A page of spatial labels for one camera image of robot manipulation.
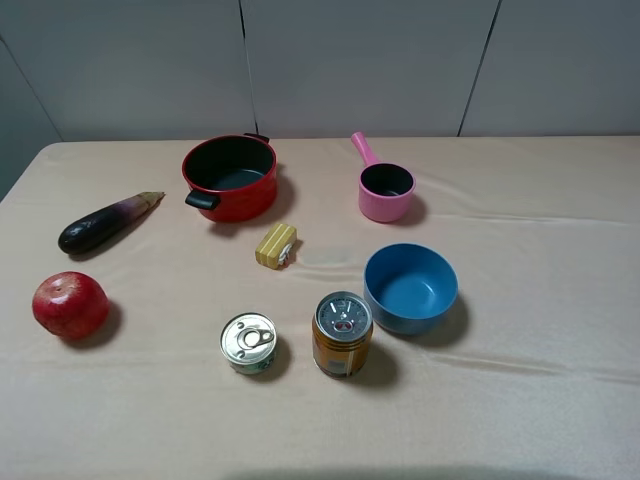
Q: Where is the red apple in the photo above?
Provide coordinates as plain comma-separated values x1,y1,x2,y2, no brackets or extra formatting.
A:
31,271,110,341

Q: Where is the yellow striped toy block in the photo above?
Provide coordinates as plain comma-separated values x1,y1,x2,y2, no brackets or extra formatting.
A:
255,223,297,270

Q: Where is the orange drink can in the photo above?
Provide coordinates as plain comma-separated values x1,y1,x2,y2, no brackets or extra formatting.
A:
312,291,374,378

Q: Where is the pink saucepan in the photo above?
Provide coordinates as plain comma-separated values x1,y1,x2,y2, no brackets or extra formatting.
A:
351,132,416,223

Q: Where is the blue bowl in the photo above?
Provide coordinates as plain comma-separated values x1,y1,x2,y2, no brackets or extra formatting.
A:
363,243,458,336

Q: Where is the red cooking pot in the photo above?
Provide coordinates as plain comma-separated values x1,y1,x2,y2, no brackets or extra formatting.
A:
182,133,278,223

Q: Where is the short silver tin can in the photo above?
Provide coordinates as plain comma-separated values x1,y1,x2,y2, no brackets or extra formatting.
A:
220,312,278,375

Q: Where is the purple eggplant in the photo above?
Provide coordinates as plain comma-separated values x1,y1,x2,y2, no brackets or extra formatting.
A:
58,191,165,256

